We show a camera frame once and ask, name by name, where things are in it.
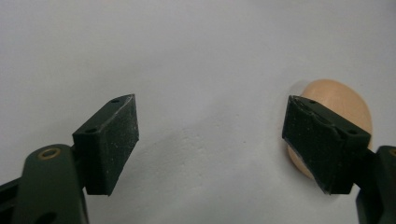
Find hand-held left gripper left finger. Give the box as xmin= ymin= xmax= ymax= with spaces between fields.
xmin=10 ymin=93 xmax=140 ymax=224

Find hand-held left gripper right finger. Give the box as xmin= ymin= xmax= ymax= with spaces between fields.
xmin=281 ymin=94 xmax=396 ymax=224

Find beige egg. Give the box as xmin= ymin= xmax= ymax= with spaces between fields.
xmin=286 ymin=78 xmax=374 ymax=180

